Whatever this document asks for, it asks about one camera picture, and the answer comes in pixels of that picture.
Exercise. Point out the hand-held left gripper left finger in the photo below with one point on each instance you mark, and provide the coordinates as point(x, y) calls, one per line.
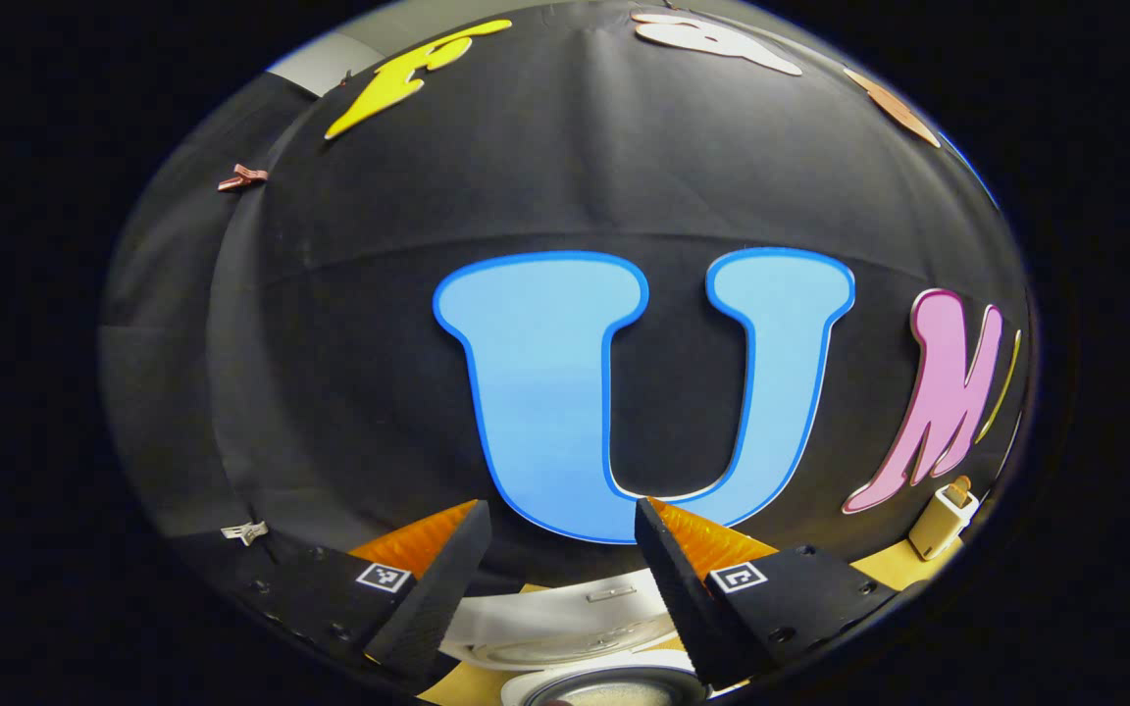
point(447, 579)

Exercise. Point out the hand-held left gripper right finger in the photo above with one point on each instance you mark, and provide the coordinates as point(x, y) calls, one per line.
point(673, 579)

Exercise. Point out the white rice cooker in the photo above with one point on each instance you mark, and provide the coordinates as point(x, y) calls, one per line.
point(565, 613)

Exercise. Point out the white cloth clip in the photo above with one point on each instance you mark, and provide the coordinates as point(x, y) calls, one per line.
point(244, 532)

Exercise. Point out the black backdrop cloth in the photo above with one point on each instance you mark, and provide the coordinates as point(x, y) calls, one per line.
point(330, 343)

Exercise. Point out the white toaster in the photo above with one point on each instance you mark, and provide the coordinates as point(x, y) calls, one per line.
point(938, 525)

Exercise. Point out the brown toast slice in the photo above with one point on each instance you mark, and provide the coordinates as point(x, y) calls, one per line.
point(960, 490)

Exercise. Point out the copper cloth clip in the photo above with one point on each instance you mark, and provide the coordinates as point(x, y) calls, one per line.
point(243, 178)

